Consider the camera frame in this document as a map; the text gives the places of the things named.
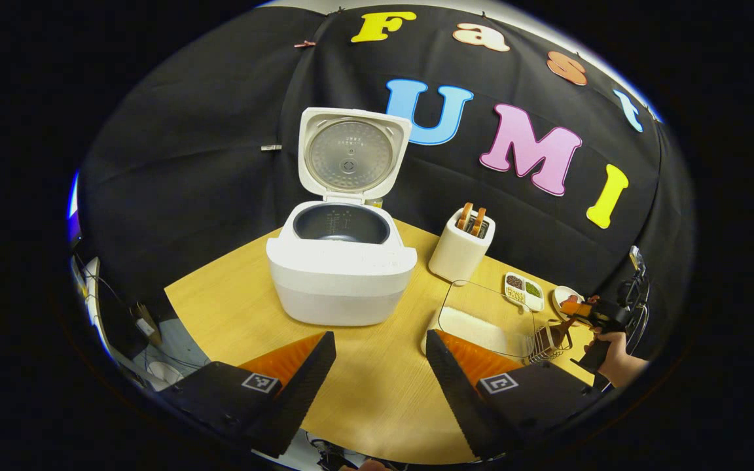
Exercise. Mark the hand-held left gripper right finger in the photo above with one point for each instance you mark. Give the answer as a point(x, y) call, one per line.
point(459, 392)

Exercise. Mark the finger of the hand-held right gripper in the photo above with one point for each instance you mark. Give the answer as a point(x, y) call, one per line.
point(573, 306)

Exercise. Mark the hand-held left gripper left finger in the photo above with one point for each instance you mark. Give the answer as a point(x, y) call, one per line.
point(298, 392)

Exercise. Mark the white toaster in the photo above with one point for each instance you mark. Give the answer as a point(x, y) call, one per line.
point(459, 255)

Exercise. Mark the clear box of rice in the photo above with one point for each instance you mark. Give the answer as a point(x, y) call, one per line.
point(482, 320)

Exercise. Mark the white power adapter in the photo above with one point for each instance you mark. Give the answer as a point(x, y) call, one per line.
point(146, 327)

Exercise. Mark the curved metal rail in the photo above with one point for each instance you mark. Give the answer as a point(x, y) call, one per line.
point(642, 327)

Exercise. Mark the black backdrop cloth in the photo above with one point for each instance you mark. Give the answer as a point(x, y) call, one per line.
point(207, 144)

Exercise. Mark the toast slice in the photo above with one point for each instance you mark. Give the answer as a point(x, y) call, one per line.
point(465, 216)
point(479, 222)

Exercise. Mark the white rice cooker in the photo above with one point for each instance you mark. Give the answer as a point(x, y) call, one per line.
point(341, 281)

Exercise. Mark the clear chopstick holder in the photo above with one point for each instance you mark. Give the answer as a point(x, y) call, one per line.
point(544, 347)

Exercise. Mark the white round plate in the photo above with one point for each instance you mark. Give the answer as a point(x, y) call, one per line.
point(559, 293)

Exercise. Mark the white divided bean dish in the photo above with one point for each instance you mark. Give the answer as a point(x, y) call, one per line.
point(524, 291)

